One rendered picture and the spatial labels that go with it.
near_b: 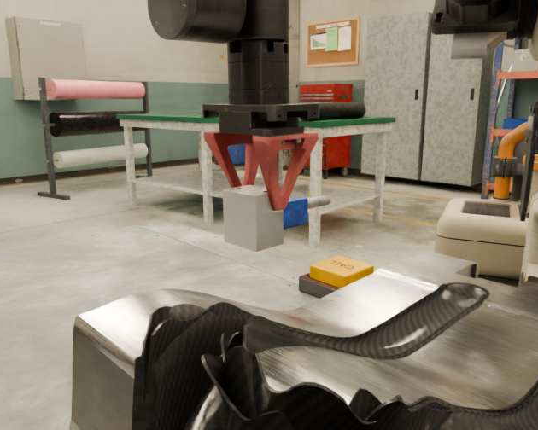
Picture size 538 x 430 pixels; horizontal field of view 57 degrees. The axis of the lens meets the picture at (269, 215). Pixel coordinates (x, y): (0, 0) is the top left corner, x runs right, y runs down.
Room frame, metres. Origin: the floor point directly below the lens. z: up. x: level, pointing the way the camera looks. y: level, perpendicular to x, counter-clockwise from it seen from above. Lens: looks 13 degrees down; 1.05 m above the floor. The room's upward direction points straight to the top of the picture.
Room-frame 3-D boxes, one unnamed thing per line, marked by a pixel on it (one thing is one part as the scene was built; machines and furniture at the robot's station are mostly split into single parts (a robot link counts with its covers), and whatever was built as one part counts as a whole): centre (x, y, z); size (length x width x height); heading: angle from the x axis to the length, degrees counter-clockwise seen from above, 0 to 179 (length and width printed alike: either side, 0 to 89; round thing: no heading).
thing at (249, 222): (0.51, -0.02, 0.93); 0.13 x 0.05 x 0.05; 133
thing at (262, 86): (0.48, 0.01, 1.06); 0.10 x 0.07 x 0.07; 43
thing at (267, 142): (0.47, 0.00, 0.99); 0.07 x 0.07 x 0.09; 43
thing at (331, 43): (7.16, -0.86, 1.80); 0.90 x 0.03 x 0.60; 46
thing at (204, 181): (4.52, 0.22, 0.51); 2.40 x 1.13 x 1.02; 50
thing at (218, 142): (0.49, 0.02, 0.99); 0.07 x 0.07 x 0.09; 43
